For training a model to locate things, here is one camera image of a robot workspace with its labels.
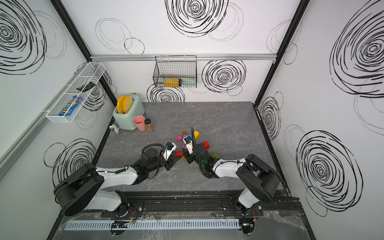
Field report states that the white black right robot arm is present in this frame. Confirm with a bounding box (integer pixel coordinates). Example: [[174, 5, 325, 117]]
[[183, 137, 282, 211]]

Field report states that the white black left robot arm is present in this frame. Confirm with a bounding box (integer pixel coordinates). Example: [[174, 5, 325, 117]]
[[54, 142, 183, 217]]

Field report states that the red tall lego brick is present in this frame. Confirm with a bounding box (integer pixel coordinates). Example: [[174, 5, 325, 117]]
[[203, 141, 210, 149]]

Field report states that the yellow tall lego brick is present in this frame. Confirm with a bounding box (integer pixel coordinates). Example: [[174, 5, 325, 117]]
[[194, 131, 200, 139]]

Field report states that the brown spice jar black lid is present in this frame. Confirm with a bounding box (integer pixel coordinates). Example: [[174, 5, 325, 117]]
[[144, 118, 155, 133]]

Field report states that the pink plastic cup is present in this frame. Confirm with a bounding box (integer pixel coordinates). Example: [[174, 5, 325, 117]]
[[133, 115, 146, 132]]

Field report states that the mint green toaster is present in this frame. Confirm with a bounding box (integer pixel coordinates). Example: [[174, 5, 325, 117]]
[[113, 94, 145, 131]]

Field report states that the right toy bread slice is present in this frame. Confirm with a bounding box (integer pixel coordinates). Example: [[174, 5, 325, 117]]
[[123, 95, 133, 114]]

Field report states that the toy bread slice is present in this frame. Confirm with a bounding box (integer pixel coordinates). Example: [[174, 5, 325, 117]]
[[123, 95, 133, 114], [117, 95, 126, 114]]

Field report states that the left toy bread slice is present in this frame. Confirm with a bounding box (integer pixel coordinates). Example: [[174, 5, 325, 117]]
[[117, 95, 126, 114]]

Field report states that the light green box in basket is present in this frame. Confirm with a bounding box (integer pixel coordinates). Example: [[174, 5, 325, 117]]
[[180, 77, 197, 88]]

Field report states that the yellow box in basket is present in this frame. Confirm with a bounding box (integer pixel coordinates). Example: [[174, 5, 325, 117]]
[[164, 78, 181, 88]]

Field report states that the blue snack packet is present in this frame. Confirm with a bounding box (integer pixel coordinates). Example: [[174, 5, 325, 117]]
[[59, 96, 83, 116]]

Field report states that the black remote on shelf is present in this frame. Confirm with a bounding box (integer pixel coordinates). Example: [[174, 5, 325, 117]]
[[77, 82, 96, 93]]

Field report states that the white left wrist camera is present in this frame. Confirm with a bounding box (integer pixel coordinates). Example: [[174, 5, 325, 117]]
[[163, 142, 177, 161]]

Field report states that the black wire wall basket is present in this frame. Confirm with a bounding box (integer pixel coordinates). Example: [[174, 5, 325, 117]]
[[153, 55, 198, 88]]

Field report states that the white slotted cable duct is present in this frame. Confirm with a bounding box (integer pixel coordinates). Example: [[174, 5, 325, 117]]
[[64, 219, 241, 231]]

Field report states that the white wire wall shelf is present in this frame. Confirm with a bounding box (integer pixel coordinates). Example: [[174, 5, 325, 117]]
[[46, 62, 106, 124]]

